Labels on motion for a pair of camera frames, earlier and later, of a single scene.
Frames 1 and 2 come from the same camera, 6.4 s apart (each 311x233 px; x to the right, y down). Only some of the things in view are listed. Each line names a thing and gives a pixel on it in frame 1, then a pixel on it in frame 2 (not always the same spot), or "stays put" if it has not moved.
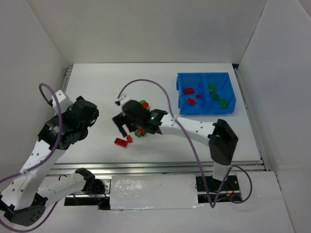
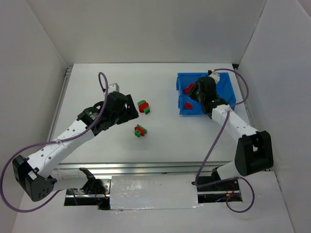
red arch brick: [191, 101] -> [188, 106]
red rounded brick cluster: [145, 105] stays put
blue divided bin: [205, 93] stays put
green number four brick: [137, 133] stays put
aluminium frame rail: [171, 168] stays put
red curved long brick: [142, 131] stays put
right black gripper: [120, 120] -> [194, 91]
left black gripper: [90, 119] -> [131, 106]
